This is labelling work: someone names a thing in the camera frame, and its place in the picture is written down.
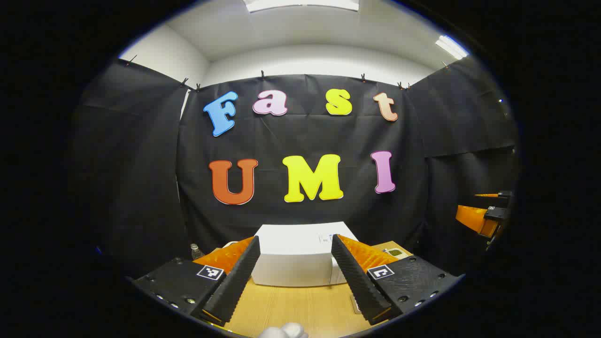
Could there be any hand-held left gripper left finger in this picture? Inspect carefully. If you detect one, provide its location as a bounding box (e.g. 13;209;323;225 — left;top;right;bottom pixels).
133;236;261;324

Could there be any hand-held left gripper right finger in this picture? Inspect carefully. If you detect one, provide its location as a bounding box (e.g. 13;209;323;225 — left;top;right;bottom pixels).
331;235;463;325

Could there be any white microwave oven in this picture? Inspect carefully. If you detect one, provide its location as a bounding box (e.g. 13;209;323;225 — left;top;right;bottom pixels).
251;222;360;287

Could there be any black backdrop cloth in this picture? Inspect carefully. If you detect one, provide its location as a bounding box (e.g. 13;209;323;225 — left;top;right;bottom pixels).
70;59;519;277

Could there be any rectangular ceiling light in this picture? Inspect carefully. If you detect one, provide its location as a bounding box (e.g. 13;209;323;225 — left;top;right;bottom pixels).
435;35;469;60
244;0;360;13

